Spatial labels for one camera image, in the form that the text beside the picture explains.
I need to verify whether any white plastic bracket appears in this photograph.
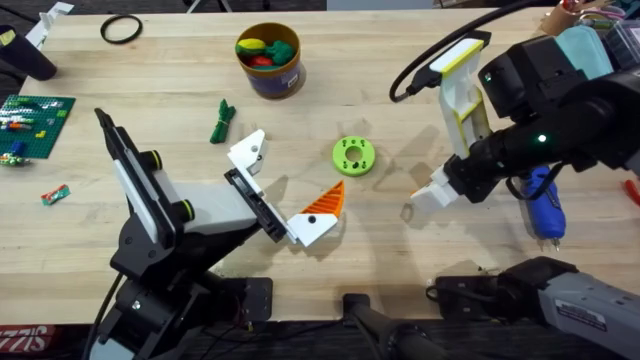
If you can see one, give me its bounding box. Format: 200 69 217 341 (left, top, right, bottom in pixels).
24 1 75 49

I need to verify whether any green board with blocks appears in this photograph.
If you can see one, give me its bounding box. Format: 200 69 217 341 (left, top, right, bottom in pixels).
0 94 77 168

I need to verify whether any black rail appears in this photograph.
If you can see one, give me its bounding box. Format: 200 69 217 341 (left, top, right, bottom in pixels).
0 317 551 360

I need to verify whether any black cylinder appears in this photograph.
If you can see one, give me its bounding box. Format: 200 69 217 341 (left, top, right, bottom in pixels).
0 24 58 82

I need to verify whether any brown cup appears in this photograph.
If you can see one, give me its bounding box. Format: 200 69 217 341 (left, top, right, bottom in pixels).
542 0 601 37

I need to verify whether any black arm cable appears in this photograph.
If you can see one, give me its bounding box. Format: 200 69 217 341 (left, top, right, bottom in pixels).
81 272 125 360

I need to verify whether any red and green wrapper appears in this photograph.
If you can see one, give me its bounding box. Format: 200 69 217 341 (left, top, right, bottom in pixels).
40 183 72 207

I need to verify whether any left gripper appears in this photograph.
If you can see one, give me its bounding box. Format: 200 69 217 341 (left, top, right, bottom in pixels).
141 128 347 249

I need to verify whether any black camera cable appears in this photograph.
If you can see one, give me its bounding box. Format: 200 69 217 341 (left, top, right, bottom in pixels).
389 0 551 104

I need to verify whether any black stand pole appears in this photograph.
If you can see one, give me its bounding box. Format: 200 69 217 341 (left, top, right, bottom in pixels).
342 293 451 360

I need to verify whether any right wrist flat plate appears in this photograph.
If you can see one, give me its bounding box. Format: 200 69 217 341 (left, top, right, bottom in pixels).
428 30 494 160

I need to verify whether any blue electric screwdriver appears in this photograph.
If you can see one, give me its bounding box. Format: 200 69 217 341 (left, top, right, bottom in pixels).
519 164 568 251

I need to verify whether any black rubber ring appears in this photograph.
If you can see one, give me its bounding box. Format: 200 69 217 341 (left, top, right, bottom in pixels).
99 14 144 45

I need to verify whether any ribbed storage box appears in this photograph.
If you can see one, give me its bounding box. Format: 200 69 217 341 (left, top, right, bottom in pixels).
603 19 640 72

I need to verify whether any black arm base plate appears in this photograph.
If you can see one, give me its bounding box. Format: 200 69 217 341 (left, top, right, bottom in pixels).
219 277 274 322

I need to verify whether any green disc with holes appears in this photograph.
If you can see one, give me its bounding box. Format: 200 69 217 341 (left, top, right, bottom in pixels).
332 135 377 178

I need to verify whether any wrist flat plate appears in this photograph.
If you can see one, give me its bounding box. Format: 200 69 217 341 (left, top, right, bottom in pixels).
93 107 177 247
428 30 494 160

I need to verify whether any red printed sticker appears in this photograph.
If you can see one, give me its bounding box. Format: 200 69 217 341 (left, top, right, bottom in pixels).
0 324 57 354

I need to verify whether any red handled tool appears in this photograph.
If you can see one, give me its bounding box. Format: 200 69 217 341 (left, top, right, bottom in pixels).
623 178 640 208

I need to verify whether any left wrist flat plate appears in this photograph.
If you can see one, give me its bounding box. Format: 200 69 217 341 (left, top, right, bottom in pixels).
93 107 177 247

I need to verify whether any green vegetable toy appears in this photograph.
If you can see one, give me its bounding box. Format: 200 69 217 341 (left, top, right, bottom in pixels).
209 98 237 145

